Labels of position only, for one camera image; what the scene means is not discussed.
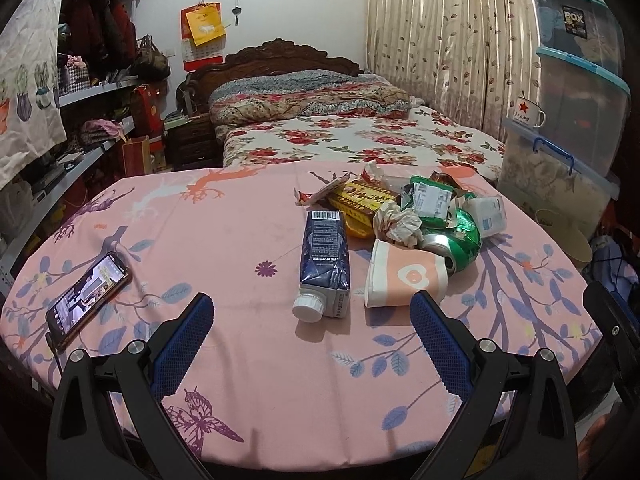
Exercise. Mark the beige trash bin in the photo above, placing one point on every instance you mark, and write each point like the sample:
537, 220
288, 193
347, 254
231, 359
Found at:
567, 236

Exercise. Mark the bottom clear storage box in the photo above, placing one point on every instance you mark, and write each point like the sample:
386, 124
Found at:
537, 174

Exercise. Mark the carved dark wooden headboard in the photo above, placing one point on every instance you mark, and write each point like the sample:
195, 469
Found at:
274, 57

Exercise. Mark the white tissue packet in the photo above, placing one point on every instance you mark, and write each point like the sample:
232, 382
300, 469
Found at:
489, 215

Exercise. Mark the hanging key ornament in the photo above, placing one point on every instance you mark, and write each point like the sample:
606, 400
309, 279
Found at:
236, 11

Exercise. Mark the green white snack packet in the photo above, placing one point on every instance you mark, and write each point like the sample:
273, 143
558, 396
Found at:
436, 204

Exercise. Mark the white enamel red star mug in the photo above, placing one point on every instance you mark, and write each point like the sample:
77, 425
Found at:
528, 114

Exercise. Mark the red gift bag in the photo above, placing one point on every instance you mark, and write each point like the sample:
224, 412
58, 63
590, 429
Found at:
146, 115

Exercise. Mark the clear storage box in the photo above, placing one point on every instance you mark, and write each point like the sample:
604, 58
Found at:
585, 105
537, 174
584, 28

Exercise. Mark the crushed green can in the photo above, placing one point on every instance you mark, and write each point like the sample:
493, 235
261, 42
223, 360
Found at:
458, 245

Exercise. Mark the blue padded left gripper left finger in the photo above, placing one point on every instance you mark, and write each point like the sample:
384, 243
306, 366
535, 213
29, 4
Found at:
175, 344

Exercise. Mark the floral bed sheet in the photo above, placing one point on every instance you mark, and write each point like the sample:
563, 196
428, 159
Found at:
424, 138

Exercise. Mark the folded patterned quilt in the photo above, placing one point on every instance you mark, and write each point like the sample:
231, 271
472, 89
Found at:
307, 93

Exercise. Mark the dark blue drink carton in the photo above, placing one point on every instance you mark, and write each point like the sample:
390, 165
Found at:
324, 269

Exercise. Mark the dark wooden nightstand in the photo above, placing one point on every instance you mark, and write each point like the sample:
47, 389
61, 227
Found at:
190, 143

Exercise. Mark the white paper ball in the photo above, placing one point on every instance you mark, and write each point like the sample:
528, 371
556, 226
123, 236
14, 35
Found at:
396, 226

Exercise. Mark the middle clear storage box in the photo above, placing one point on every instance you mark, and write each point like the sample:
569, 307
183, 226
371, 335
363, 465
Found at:
585, 105

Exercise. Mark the red wall calendar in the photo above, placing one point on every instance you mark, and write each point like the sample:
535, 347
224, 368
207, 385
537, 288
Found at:
193, 56

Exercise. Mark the white printed hanging cloth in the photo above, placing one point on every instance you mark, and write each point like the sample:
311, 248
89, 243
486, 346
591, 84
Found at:
31, 122

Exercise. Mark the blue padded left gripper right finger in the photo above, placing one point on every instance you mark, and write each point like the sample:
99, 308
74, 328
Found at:
446, 341

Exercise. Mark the black smartphone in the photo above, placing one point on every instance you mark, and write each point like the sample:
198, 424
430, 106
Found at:
82, 302

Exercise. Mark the beige leaf pattern curtain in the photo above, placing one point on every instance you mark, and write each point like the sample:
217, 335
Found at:
468, 59

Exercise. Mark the pink white paper cup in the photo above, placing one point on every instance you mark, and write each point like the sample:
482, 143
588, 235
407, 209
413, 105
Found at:
396, 273

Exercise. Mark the pink floral tablecloth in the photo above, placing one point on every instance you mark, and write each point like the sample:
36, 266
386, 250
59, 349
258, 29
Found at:
265, 391

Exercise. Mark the top clear storage box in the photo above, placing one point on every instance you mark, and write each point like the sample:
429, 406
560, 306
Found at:
584, 28

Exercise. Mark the yellow paper bag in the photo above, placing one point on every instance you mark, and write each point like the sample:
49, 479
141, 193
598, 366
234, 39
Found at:
205, 24

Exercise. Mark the red white wrapper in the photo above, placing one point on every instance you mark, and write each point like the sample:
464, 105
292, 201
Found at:
371, 175

